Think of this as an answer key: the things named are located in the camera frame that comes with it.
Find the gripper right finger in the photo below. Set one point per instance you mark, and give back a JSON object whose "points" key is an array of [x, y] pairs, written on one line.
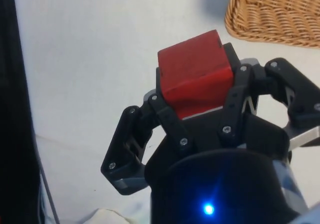
{"points": [[297, 89]]}

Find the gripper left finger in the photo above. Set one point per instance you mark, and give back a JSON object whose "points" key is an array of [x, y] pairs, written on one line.
{"points": [[125, 144]]}

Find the red cube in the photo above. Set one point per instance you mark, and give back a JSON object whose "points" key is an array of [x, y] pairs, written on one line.
{"points": [[195, 69]]}

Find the wicker basket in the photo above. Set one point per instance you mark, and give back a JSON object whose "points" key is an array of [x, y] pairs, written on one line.
{"points": [[280, 14]]}

